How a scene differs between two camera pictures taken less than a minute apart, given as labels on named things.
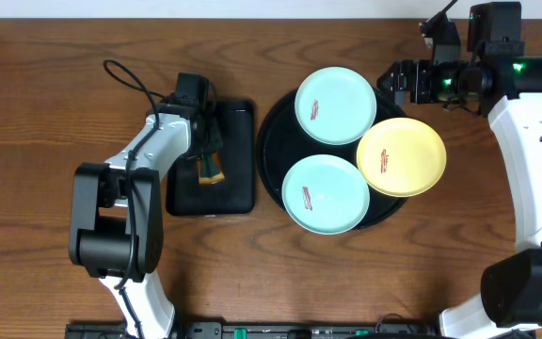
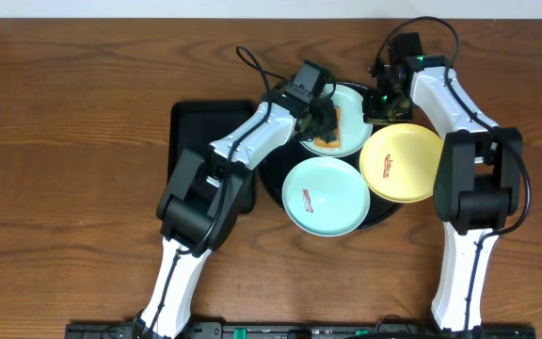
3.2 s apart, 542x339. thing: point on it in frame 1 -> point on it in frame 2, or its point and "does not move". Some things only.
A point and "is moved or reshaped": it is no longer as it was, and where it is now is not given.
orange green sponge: x=209 y=169 is moved or reshaped
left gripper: x=210 y=144 -> x=325 y=119
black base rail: x=267 y=330 does not move
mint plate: x=326 y=194 does not move
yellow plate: x=401 y=156 does not move
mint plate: x=335 y=105 is moved or reshaped
